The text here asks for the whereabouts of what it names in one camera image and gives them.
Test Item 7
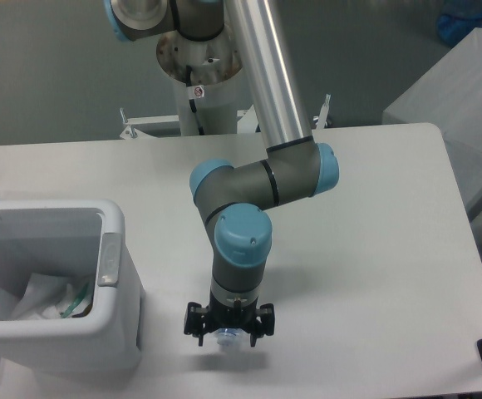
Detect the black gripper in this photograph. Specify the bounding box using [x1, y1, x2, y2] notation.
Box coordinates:
[184, 293, 274, 346]

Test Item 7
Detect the crushed clear plastic bottle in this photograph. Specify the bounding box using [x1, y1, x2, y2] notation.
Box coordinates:
[215, 328, 241, 353]

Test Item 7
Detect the white plastic wrapper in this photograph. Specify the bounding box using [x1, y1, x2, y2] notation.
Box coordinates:
[9, 273, 95, 320]

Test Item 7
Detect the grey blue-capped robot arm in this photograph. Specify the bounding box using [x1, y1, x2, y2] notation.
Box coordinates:
[105, 1, 339, 342]

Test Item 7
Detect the white plastic trash can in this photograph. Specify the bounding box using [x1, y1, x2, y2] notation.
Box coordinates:
[0, 199, 145, 372]

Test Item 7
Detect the grey covered side table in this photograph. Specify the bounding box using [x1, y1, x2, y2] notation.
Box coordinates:
[382, 28, 482, 218]

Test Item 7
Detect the blue bag in background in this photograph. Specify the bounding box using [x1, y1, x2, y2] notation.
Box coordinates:
[435, 1, 482, 47]

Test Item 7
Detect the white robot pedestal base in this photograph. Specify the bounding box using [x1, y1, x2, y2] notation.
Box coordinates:
[118, 31, 333, 140]

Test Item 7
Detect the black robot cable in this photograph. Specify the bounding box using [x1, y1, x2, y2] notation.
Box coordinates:
[184, 64, 206, 135]

